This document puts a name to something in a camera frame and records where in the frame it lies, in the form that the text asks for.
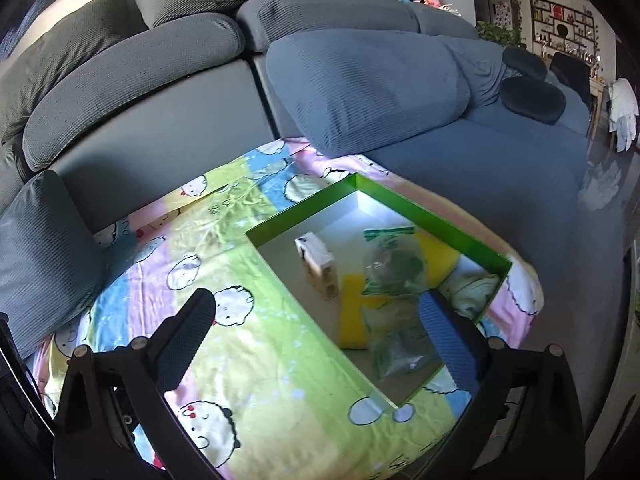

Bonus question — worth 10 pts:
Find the green crinkled cloth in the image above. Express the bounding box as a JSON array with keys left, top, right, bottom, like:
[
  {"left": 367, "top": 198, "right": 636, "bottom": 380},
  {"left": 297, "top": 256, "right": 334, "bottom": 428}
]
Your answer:
[{"left": 440, "top": 270, "right": 503, "bottom": 320}]

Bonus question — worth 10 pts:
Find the grey sofa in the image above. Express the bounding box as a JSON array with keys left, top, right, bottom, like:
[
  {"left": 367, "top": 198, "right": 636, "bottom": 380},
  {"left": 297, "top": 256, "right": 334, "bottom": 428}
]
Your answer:
[{"left": 0, "top": 0, "right": 601, "bottom": 461}]

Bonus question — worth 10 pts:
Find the yellow green scouring sponge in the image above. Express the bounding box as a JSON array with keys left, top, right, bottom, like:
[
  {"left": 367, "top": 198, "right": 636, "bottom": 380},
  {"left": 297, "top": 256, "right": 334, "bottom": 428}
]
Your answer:
[
  {"left": 420, "top": 234, "right": 461, "bottom": 291},
  {"left": 336, "top": 272, "right": 401, "bottom": 350}
]

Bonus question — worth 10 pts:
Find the green white snack bag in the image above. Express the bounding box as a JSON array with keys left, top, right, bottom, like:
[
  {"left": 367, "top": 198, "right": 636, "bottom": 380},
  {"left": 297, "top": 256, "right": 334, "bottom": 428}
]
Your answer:
[
  {"left": 362, "top": 300, "right": 446, "bottom": 381},
  {"left": 361, "top": 226, "right": 431, "bottom": 297}
]

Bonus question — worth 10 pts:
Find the green potted plant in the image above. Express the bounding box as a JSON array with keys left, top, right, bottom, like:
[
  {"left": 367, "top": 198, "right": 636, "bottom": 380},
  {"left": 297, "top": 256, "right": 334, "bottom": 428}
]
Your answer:
[{"left": 475, "top": 20, "right": 526, "bottom": 51}]

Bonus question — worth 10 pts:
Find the white hanging cloth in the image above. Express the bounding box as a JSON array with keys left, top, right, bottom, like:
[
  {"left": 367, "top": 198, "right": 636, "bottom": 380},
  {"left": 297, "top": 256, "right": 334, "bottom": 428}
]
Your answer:
[{"left": 607, "top": 77, "right": 640, "bottom": 153}]

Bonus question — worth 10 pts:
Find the wall picture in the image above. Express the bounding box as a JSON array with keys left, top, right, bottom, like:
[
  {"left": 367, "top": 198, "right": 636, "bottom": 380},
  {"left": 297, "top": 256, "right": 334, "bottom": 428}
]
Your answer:
[{"left": 487, "top": 0, "right": 521, "bottom": 26}]

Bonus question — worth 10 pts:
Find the black chair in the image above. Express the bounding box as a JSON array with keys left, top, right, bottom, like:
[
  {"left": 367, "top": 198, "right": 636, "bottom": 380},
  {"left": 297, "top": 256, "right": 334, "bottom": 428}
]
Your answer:
[{"left": 549, "top": 51, "right": 593, "bottom": 106}]

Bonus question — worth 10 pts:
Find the green cardboard box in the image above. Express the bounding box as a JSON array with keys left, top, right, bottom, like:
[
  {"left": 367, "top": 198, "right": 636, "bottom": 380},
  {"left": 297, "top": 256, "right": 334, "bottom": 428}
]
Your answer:
[{"left": 244, "top": 172, "right": 513, "bottom": 408}]

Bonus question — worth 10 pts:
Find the printed cartoon blanket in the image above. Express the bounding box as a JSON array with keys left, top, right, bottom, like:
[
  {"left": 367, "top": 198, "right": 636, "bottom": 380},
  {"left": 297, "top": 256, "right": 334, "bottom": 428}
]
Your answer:
[{"left": 30, "top": 137, "right": 546, "bottom": 480}]

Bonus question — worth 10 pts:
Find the blue-grey sofa cushion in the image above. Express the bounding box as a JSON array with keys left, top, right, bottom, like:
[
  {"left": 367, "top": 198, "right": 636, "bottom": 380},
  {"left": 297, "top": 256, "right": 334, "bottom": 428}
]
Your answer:
[{"left": 265, "top": 30, "right": 473, "bottom": 158}]

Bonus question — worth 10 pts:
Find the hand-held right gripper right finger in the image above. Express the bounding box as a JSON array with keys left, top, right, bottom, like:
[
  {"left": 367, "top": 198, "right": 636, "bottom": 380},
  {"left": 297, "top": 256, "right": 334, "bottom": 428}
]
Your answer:
[{"left": 419, "top": 289, "right": 586, "bottom": 480}]

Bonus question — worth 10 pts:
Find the wall shelf with ornaments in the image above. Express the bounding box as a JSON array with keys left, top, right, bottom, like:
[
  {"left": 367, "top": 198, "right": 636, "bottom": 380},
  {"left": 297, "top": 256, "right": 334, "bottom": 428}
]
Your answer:
[{"left": 529, "top": 0, "right": 601, "bottom": 61}]

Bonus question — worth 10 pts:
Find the black pillow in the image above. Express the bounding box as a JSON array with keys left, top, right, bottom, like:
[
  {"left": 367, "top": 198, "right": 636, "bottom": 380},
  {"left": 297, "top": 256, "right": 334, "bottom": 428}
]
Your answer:
[
  {"left": 502, "top": 47, "right": 548, "bottom": 81},
  {"left": 500, "top": 76, "right": 567, "bottom": 126}
]

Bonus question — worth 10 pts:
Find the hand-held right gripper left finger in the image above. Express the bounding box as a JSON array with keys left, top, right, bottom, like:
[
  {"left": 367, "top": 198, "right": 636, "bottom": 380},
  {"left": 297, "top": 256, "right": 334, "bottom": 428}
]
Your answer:
[{"left": 52, "top": 287, "right": 226, "bottom": 480}]

